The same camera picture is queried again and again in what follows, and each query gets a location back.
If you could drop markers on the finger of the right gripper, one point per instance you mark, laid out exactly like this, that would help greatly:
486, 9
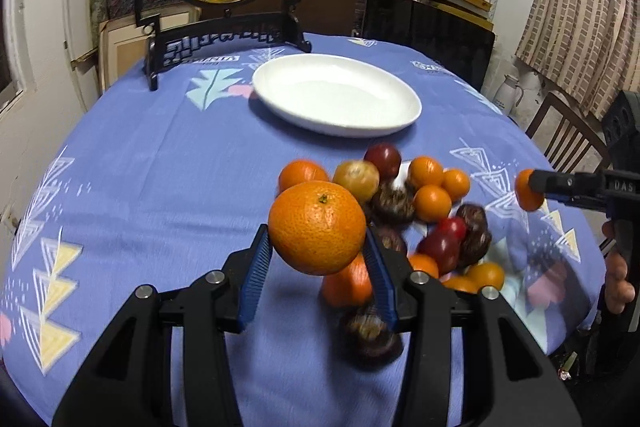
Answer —
572, 189

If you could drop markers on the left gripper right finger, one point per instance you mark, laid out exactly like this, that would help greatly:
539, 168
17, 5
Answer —
507, 379

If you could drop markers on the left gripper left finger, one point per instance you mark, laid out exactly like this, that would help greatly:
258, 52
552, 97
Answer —
125, 379

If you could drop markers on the small orange mandarin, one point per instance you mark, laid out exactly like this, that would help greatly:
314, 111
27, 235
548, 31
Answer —
528, 199

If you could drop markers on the large orange mandarin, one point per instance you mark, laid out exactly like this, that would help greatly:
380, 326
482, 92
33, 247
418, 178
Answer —
317, 227

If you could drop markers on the dark red plum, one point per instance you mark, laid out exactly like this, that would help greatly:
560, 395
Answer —
386, 158

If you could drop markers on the person's right hand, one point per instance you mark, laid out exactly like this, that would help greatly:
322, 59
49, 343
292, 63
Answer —
617, 290

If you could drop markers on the wooden chair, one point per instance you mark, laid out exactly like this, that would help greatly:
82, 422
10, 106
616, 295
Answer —
573, 142

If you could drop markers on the mangosteen near gripper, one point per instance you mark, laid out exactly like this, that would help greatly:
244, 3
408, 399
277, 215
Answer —
364, 340

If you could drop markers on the mandarin under gripper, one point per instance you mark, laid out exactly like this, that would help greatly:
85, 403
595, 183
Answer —
351, 287

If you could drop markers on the dark purple mangosteen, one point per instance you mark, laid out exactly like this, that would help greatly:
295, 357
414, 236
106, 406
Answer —
477, 238

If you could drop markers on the orange mandarin beside it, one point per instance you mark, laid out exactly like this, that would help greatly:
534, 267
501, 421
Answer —
432, 203

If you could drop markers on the white kettle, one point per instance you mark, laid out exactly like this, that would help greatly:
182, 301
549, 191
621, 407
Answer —
508, 95

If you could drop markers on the orange mandarin on cloth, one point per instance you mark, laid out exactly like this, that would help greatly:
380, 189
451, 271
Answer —
424, 170

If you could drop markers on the yellowish round fruit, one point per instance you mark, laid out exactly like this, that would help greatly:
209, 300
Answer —
359, 177

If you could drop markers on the striped beige curtain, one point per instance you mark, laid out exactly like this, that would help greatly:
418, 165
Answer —
588, 48

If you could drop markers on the orange mandarin behind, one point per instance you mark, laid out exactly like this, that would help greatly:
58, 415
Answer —
299, 171

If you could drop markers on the blue patterned tablecloth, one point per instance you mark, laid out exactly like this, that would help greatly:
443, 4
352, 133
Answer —
158, 187

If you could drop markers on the black monitor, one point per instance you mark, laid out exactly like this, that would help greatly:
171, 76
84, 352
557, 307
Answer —
459, 45

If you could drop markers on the white oval plate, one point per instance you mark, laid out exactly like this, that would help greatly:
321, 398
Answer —
336, 95

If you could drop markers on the black carved screen stand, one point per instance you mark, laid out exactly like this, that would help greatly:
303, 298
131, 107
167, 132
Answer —
268, 21

